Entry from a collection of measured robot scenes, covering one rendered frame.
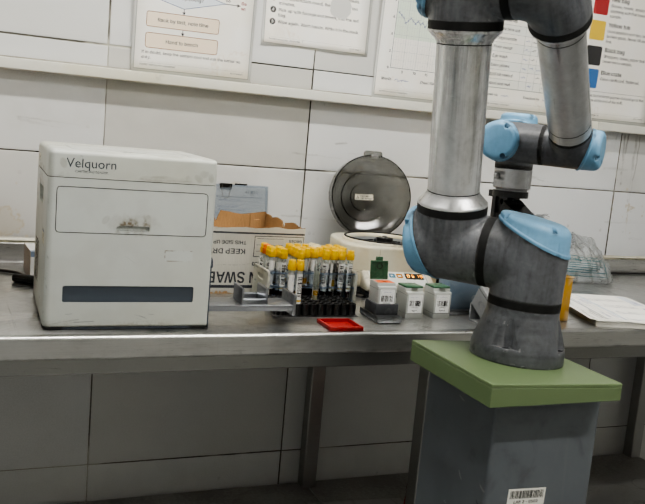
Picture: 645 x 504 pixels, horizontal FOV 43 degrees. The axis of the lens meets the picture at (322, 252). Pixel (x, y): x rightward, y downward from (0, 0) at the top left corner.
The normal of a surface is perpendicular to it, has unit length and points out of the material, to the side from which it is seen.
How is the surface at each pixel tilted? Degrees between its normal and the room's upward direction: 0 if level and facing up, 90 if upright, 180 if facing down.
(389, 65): 93
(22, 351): 90
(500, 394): 90
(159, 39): 92
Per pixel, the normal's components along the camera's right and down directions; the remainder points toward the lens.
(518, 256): -0.46, 0.06
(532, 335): 0.11, -0.16
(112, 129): 0.37, 0.17
